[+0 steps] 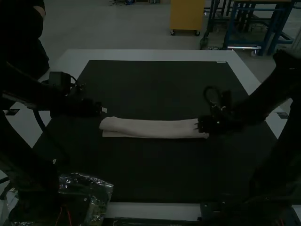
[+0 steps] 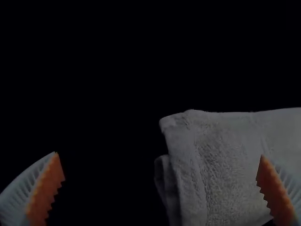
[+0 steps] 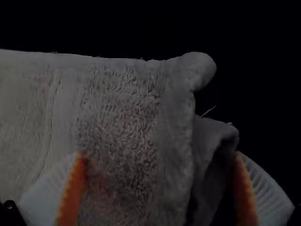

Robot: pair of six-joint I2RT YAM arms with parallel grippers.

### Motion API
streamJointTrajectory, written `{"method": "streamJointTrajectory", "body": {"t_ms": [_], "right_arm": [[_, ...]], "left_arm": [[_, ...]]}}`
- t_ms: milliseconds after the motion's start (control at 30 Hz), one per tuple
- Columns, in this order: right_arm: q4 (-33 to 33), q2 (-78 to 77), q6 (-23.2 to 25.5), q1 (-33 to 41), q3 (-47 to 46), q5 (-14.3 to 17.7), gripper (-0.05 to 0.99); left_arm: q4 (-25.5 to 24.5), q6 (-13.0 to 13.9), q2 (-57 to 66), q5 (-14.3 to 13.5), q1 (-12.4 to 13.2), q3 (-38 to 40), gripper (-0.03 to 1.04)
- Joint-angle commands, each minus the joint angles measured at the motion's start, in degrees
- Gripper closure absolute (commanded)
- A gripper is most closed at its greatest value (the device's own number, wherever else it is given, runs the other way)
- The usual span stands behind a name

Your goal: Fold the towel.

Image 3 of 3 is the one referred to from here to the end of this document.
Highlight pale towel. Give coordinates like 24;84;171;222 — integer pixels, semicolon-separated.
0;48;240;226

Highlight black mat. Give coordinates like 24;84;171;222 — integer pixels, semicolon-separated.
0;0;301;226

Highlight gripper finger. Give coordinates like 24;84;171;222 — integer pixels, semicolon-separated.
231;150;296;226
0;150;93;226

